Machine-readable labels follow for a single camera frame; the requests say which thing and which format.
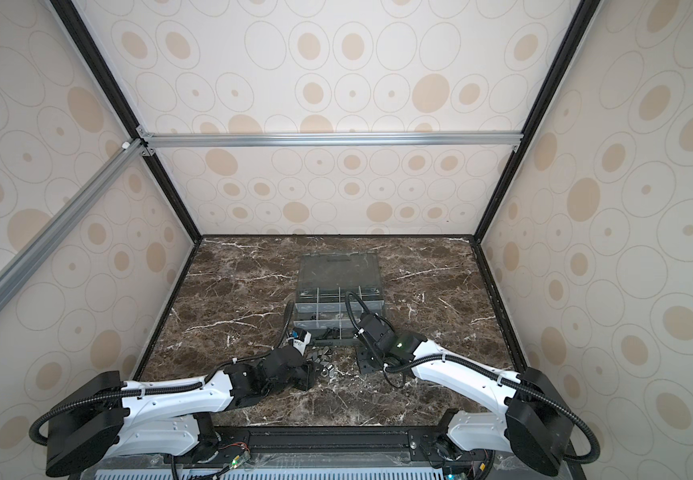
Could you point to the clear plastic compartment organizer box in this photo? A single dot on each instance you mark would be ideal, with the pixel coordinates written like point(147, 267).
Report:
point(324, 279)

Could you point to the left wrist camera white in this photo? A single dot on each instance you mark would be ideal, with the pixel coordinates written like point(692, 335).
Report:
point(300, 339)

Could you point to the left diagonal aluminium frame bar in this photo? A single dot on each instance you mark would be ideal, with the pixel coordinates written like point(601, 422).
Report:
point(26, 262)

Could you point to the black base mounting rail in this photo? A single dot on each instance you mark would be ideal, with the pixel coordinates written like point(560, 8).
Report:
point(376, 452)

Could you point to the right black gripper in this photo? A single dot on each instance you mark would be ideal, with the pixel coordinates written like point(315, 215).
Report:
point(362, 368)

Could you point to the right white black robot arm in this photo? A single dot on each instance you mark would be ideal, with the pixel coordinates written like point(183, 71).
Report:
point(525, 415)

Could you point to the horizontal aluminium frame bar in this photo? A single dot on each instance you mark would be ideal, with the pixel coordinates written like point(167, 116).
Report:
point(349, 139)

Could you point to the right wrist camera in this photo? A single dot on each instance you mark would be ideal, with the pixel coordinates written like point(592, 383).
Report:
point(375, 334)

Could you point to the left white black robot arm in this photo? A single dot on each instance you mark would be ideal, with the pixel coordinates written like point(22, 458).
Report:
point(109, 417)

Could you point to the pile of screws and nuts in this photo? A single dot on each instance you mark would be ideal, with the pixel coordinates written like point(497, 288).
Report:
point(338, 365)

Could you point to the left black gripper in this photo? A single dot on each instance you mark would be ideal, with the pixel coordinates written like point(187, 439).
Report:
point(308, 372)

